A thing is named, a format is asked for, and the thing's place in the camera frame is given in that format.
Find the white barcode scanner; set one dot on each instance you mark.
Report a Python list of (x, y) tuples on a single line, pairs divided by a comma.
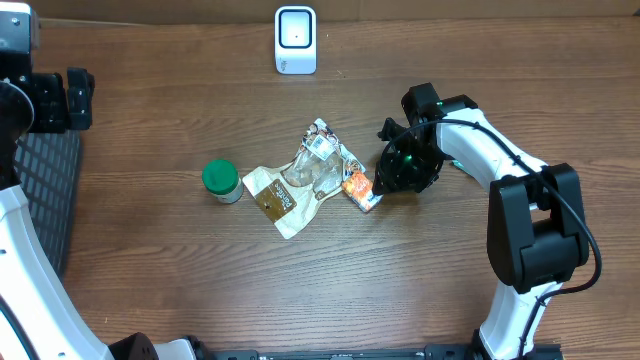
[(295, 40)]

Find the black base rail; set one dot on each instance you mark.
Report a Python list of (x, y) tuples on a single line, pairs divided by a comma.
[(350, 355)]

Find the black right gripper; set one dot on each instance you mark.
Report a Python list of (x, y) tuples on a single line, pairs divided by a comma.
[(390, 169)]

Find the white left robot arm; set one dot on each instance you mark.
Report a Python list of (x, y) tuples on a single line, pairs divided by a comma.
[(38, 319)]

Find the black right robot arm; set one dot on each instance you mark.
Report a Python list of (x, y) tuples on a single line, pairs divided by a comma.
[(536, 230)]

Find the teal wet wipes pack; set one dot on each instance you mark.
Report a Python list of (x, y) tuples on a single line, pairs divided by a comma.
[(461, 167)]

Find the green lid jar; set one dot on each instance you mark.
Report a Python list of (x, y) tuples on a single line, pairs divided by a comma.
[(222, 180)]

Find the dark plastic mesh basket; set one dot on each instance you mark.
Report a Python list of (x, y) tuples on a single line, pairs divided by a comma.
[(48, 167)]

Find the orange Kleenex tissue pack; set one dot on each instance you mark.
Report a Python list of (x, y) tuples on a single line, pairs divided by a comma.
[(360, 190)]

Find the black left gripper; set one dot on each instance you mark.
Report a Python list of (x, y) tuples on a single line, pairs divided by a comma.
[(57, 101)]

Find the dried mushroom pouch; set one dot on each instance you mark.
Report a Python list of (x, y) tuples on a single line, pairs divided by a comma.
[(291, 195)]

